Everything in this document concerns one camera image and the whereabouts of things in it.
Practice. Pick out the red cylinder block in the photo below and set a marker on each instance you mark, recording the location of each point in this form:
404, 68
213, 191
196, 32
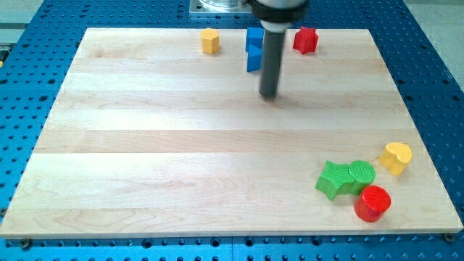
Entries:
372, 203

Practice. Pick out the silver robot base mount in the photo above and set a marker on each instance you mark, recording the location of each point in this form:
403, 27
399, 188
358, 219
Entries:
218, 6

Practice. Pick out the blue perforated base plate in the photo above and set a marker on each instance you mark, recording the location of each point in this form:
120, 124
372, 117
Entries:
50, 36

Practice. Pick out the red star block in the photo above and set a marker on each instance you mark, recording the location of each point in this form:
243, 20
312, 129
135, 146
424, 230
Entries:
306, 40

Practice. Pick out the blue cube block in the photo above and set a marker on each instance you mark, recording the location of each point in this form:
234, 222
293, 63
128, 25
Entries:
254, 37

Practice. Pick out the green cylinder block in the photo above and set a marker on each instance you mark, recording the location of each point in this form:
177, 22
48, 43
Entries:
363, 174

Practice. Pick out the green star block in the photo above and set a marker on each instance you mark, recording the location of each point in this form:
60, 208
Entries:
334, 180

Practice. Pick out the light wooden board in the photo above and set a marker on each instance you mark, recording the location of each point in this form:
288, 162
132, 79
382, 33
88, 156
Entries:
150, 137

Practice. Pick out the yellow hexagon block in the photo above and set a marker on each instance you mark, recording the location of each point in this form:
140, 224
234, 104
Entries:
210, 39

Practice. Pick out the yellow heart block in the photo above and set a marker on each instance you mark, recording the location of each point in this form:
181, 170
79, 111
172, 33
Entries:
396, 157

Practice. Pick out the black robot arm flange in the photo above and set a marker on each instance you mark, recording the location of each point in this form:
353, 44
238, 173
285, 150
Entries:
278, 11

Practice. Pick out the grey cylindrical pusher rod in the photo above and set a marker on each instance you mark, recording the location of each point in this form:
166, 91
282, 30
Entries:
272, 52

